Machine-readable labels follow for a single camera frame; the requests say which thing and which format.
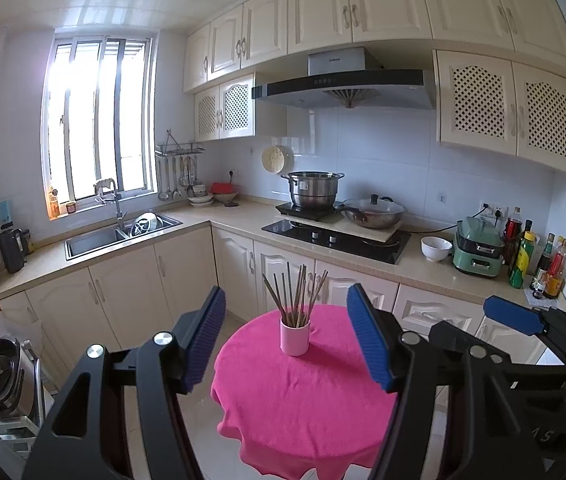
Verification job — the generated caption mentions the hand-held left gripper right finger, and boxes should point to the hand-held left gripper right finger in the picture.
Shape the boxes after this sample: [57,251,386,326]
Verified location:
[346,283,531,480]

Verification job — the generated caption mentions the steel floor rack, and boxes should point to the steel floor rack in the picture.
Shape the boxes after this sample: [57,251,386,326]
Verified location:
[0,345,55,457]

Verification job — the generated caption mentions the dark bottle red label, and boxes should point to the dark bottle red label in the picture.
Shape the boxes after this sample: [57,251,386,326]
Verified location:
[504,206,524,266]

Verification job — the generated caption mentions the red sauce bottle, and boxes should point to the red sauce bottle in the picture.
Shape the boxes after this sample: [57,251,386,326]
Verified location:
[543,238,566,300]

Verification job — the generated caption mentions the round white wall strainer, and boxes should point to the round white wall strainer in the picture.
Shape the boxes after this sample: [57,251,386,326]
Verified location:
[261,145,294,175]

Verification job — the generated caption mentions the dark soy sauce bottle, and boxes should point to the dark soy sauce bottle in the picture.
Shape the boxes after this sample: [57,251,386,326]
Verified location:
[533,233,556,293]

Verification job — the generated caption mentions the pink cup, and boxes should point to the pink cup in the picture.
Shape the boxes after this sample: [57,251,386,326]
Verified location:
[280,317,310,357]

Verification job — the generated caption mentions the green bottle yellow cap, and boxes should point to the green bottle yellow cap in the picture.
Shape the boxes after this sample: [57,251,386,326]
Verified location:
[509,231,536,289]

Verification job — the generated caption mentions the steel sink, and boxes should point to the steel sink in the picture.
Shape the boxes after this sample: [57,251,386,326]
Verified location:
[64,212,184,261]

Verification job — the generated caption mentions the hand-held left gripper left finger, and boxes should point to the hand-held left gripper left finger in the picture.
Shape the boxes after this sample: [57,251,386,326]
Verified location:
[22,286,227,480]

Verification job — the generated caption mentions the pink tablecloth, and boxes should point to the pink tablecloth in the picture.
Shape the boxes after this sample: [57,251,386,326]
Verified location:
[210,304,399,480]

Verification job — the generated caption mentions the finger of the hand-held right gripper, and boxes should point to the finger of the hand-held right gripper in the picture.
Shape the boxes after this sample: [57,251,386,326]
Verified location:
[483,296,566,387]

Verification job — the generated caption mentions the bundle of wooden chopsticks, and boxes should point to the bundle of wooden chopsticks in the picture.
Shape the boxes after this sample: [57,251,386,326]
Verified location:
[262,261,329,328]

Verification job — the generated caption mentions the white bowl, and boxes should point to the white bowl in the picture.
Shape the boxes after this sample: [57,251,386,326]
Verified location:
[421,236,454,262]

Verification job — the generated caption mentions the cream upper cabinets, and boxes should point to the cream upper cabinets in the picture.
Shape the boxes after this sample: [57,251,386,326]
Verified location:
[183,0,566,93]

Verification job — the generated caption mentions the cream lower cabinets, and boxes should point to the cream lower cabinets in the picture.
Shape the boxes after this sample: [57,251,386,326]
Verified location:
[0,225,564,396]

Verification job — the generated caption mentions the black induction cooker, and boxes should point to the black induction cooker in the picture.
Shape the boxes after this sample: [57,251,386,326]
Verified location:
[275,201,344,222]

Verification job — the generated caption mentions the beige kitchen countertop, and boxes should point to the beige kitchen countertop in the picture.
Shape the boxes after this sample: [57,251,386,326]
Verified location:
[0,197,566,311]

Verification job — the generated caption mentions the small lattice door cabinet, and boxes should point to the small lattice door cabinet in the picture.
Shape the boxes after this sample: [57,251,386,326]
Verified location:
[193,74,256,142]

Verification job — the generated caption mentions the steel faucet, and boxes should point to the steel faucet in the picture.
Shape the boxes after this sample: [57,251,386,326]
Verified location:
[94,178,129,233]

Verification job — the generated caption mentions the red bowl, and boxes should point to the red bowl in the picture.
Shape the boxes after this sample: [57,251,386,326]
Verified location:
[210,181,240,206]

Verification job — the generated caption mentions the dishes in wire rack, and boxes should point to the dishes in wire rack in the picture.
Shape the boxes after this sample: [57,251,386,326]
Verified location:
[130,212,159,237]

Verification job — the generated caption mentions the steel stock pot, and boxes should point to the steel stock pot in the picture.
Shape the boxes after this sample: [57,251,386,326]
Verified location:
[280,171,345,211]

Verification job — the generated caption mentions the stack of white bowls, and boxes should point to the stack of white bowls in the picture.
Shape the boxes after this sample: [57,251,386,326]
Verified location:
[188,184,215,207]

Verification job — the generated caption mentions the black electric kettle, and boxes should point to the black electric kettle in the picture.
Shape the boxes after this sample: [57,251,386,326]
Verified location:
[0,228,31,274]

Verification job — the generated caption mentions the steel wok with lid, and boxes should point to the steel wok with lid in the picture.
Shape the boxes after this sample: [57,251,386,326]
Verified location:
[335,194,406,230]

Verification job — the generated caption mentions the kitchen window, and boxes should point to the kitchen window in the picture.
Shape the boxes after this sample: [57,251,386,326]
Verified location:
[40,35,156,218]

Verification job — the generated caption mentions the green countertop appliance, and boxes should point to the green countertop appliance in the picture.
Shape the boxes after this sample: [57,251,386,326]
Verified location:
[452,216,506,279]

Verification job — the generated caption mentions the cream cabinets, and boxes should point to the cream cabinets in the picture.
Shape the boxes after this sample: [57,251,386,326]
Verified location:
[183,0,566,93]
[0,225,564,396]

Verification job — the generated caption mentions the grey range hood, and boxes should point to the grey range hood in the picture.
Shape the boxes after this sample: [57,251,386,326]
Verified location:
[251,46,436,111]

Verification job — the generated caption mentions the black glass gas hob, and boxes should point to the black glass gas hob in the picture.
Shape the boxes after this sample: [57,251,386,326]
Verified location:
[261,220,412,264]

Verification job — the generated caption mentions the hanging utensil rack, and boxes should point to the hanging utensil rack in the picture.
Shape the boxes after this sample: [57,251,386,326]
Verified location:
[155,130,206,201]

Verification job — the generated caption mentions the large lattice door cabinet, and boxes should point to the large lattice door cabinet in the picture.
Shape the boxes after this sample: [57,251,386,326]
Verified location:
[435,50,566,177]

